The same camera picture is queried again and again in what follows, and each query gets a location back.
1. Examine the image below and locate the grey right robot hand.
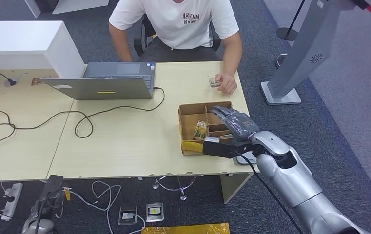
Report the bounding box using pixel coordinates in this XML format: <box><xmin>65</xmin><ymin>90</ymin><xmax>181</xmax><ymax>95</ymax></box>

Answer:
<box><xmin>209</xmin><ymin>105</ymin><xmax>260</xmax><ymax>143</ymax></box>

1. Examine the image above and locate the black laptop power cable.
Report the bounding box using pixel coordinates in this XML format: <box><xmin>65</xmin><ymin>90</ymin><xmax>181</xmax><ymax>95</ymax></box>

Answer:
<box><xmin>0</xmin><ymin>87</ymin><xmax>166</xmax><ymax>148</ymax></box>

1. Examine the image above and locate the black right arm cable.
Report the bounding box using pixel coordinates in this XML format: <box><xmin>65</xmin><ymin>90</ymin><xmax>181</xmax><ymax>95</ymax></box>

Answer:
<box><xmin>234</xmin><ymin>152</ymin><xmax>304</xmax><ymax>234</ymax></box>

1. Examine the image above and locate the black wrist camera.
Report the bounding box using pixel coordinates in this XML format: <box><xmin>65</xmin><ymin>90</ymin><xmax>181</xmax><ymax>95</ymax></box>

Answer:
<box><xmin>202</xmin><ymin>136</ymin><xmax>254</xmax><ymax>159</ymax></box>
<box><xmin>39</xmin><ymin>175</ymin><xmax>65</xmax><ymax>211</ymax></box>

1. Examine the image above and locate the grey card reader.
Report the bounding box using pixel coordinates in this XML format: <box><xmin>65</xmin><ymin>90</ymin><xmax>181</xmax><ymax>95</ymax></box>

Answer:
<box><xmin>235</xmin><ymin>152</ymin><xmax>257</xmax><ymax>166</ymax></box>

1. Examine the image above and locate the cardboard divider box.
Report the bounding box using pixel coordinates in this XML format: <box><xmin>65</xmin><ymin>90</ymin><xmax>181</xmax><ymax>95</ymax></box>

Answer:
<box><xmin>178</xmin><ymin>101</ymin><xmax>237</xmax><ymax>156</ymax></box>

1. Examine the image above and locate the stanchion post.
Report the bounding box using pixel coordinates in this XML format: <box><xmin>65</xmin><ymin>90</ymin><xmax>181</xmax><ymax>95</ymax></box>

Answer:
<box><xmin>275</xmin><ymin>0</ymin><xmax>307</xmax><ymax>41</ymax></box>

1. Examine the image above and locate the floor socket with yellow label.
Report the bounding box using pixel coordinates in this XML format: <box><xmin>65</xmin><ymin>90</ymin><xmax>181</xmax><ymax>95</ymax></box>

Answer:
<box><xmin>145</xmin><ymin>202</ymin><xmax>165</xmax><ymax>223</ymax></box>

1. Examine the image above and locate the beige table leg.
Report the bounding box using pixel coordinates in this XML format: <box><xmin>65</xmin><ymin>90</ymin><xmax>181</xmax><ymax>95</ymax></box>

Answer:
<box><xmin>220</xmin><ymin>173</ymin><xmax>254</xmax><ymax>205</ymax></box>

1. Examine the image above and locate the yellow floor tape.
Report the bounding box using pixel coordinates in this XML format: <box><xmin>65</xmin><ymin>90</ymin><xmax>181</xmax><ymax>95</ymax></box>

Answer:
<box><xmin>141</xmin><ymin>223</ymin><xmax>231</xmax><ymax>234</ymax></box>

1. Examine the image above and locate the white kiosk cable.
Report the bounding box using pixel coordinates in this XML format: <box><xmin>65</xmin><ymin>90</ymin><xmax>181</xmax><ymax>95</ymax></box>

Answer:
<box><xmin>275</xmin><ymin>53</ymin><xmax>289</xmax><ymax>68</ymax></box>

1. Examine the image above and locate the black office chair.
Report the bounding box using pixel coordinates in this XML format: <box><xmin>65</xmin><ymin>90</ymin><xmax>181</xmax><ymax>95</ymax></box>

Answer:
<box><xmin>133</xmin><ymin>14</ymin><xmax>221</xmax><ymax>57</ymax></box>

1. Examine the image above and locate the scenic print ID card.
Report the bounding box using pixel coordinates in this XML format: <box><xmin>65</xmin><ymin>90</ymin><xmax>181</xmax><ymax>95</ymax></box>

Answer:
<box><xmin>207</xmin><ymin>75</ymin><xmax>222</xmax><ymax>88</ymax></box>

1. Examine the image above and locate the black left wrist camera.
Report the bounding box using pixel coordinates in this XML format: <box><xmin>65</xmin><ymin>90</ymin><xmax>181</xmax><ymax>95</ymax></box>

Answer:
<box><xmin>39</xmin><ymin>175</ymin><xmax>65</xmax><ymax>211</ymax></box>

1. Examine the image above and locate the grey laptop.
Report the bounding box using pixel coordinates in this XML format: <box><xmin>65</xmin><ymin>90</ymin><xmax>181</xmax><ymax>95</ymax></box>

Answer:
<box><xmin>39</xmin><ymin>62</ymin><xmax>157</xmax><ymax>101</ymax></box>

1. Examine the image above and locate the white power strip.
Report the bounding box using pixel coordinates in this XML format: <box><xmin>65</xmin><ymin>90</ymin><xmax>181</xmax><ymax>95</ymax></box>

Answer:
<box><xmin>0</xmin><ymin>182</ymin><xmax>24</xmax><ymax>222</ymax></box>

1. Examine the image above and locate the white floor cable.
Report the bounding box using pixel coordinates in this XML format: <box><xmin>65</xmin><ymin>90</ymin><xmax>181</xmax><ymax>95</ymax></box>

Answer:
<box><xmin>44</xmin><ymin>180</ymin><xmax>146</xmax><ymax>234</ymax></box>

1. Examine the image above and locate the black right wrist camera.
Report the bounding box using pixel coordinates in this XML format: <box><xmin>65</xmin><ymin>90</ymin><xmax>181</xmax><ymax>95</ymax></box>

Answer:
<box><xmin>202</xmin><ymin>136</ymin><xmax>254</xmax><ymax>159</ymax></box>

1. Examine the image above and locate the white cabinet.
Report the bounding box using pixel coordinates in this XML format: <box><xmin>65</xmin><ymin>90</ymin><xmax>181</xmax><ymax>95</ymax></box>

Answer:
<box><xmin>23</xmin><ymin>0</ymin><xmax>110</xmax><ymax>19</ymax></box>

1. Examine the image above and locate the yellow tape on box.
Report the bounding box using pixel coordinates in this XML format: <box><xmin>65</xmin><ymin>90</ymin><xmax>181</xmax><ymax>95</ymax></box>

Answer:
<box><xmin>182</xmin><ymin>141</ymin><xmax>205</xmax><ymax>154</ymax></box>

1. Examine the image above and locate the floor socket with white plug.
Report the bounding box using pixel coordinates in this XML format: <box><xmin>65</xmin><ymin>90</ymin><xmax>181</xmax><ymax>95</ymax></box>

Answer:
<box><xmin>118</xmin><ymin>206</ymin><xmax>138</xmax><ymax>226</ymax></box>

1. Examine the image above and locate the person's left hand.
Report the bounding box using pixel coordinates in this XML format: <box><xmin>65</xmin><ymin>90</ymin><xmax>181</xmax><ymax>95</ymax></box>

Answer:
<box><xmin>215</xmin><ymin>73</ymin><xmax>238</xmax><ymax>95</ymax></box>

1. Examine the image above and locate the grey kiosk stand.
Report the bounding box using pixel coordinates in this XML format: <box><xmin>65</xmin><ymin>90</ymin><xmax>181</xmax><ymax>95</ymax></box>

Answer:
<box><xmin>260</xmin><ymin>0</ymin><xmax>357</xmax><ymax>106</ymax></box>

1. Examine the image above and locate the chrome wire stand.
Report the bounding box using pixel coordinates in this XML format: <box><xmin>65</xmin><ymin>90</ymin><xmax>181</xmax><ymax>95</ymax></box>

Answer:
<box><xmin>152</xmin><ymin>175</ymin><xmax>198</xmax><ymax>201</ymax></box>

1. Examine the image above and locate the person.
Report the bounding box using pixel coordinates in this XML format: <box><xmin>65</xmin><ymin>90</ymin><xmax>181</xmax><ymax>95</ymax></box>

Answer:
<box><xmin>108</xmin><ymin>0</ymin><xmax>243</xmax><ymax>95</ymax></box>

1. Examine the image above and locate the white desk partition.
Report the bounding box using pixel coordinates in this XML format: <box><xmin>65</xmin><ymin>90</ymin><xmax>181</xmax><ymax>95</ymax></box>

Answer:
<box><xmin>0</xmin><ymin>20</ymin><xmax>86</xmax><ymax>79</ymax></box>

